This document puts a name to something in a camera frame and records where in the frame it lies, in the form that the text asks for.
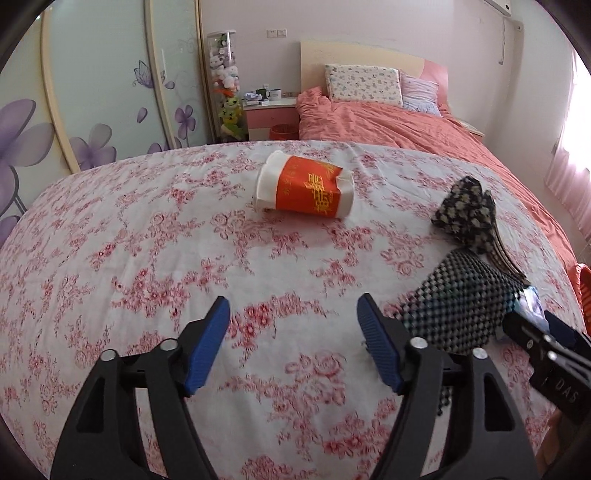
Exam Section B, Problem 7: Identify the black floral scrunchie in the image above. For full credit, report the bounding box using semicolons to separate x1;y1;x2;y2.
431;176;496;254

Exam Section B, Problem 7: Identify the black checkered mesh pouch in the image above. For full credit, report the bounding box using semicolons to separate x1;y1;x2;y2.
399;250;528;416

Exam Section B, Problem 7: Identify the blue tissue pack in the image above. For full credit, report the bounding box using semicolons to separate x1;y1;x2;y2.
516;285;547;330

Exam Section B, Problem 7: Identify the white air conditioner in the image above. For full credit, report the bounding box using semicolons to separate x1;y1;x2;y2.
483;0;512;18

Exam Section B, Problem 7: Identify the plush toy display tube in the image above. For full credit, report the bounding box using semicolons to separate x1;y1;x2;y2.
206;30;246;142

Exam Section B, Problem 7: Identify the pink window curtain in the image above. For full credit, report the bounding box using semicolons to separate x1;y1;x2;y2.
545;143;590;242

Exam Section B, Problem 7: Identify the pink left nightstand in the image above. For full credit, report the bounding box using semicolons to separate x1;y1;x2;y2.
243;98;300;141

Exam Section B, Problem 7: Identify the small red waste bin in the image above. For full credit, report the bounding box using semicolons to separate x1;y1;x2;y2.
269;124;298;141

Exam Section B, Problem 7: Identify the pink striped pillow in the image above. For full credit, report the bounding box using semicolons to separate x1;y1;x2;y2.
401;72;441;117

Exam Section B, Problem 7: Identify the sliding glass wardrobe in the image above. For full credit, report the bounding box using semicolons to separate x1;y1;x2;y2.
1;1;212;236

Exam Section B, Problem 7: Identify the floral print pillow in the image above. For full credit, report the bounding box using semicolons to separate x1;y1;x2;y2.
325;64;403;107

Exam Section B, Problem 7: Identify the salmon pink duvet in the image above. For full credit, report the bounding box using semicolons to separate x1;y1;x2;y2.
295;87;578;271

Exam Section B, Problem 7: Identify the beige pink headboard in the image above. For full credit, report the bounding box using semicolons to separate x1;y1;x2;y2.
300;40;449;107

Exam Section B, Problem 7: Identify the floral pink tablecloth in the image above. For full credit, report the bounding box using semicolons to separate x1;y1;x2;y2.
1;141;584;479

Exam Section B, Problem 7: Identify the red white paper cup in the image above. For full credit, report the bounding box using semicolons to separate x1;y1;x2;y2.
253;150;355;219

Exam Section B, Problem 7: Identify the right nightstand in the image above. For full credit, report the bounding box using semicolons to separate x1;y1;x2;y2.
458;119;485;139

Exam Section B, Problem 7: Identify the white wall power outlet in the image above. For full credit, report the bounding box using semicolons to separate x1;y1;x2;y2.
266;29;287;39

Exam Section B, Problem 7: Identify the white mug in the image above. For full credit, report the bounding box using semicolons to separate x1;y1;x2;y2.
269;88;283;101

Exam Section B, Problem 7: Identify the orange plastic laundry basket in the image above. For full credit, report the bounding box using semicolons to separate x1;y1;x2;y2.
568;263;591;334

